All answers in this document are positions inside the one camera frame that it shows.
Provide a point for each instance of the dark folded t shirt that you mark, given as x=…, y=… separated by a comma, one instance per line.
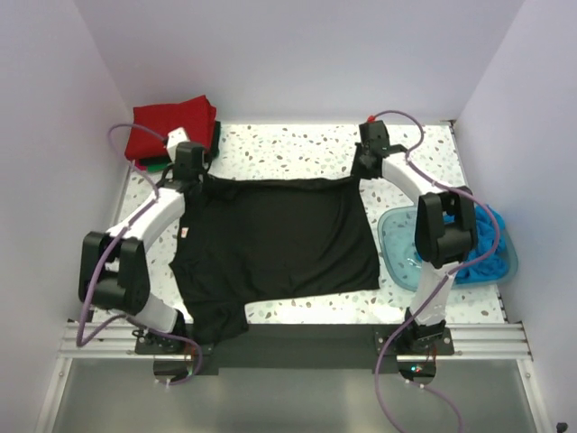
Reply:
x=154, y=163

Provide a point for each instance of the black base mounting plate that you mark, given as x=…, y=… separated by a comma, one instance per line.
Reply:
x=326, y=347

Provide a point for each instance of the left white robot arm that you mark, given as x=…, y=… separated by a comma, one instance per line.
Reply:
x=113, y=271

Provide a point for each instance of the green folded t shirt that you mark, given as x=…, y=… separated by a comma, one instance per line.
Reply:
x=196, y=143

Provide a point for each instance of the blue crumpled t shirt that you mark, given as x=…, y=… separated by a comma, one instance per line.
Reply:
x=487, y=257

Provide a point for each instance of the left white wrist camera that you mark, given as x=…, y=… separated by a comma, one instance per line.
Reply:
x=175, y=137

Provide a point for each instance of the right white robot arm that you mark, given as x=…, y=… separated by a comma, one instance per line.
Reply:
x=445, y=228

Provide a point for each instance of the red folded t shirt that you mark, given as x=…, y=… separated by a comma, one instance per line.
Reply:
x=197, y=116

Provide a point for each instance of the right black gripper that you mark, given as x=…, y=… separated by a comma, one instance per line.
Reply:
x=356, y=170

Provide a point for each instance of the black t shirt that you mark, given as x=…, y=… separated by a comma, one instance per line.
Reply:
x=248, y=241

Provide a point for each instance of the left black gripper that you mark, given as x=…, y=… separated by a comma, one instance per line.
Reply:
x=203, y=170

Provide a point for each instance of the aluminium rail frame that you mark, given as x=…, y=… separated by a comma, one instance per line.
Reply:
x=476, y=322

